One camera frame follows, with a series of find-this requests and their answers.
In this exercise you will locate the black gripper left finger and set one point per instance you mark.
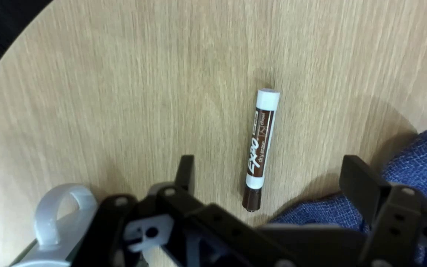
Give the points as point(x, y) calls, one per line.
point(185, 174)

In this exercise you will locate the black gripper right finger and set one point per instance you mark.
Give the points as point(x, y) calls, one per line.
point(363, 191)

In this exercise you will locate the brown dry erase marker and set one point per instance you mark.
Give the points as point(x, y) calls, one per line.
point(261, 149)

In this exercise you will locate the white ceramic mug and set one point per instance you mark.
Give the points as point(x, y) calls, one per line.
point(50, 223)

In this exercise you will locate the navy blue cloth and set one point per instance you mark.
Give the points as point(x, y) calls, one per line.
point(415, 168)

